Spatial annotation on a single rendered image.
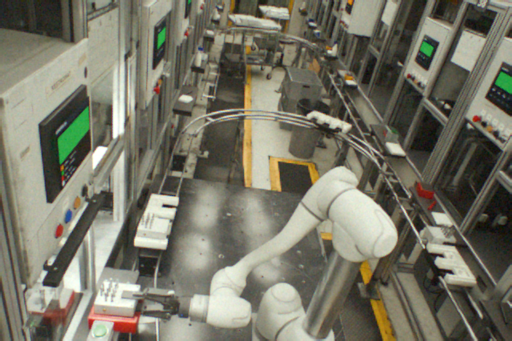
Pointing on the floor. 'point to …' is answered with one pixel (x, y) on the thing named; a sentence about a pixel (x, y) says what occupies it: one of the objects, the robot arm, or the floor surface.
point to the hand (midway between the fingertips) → (131, 300)
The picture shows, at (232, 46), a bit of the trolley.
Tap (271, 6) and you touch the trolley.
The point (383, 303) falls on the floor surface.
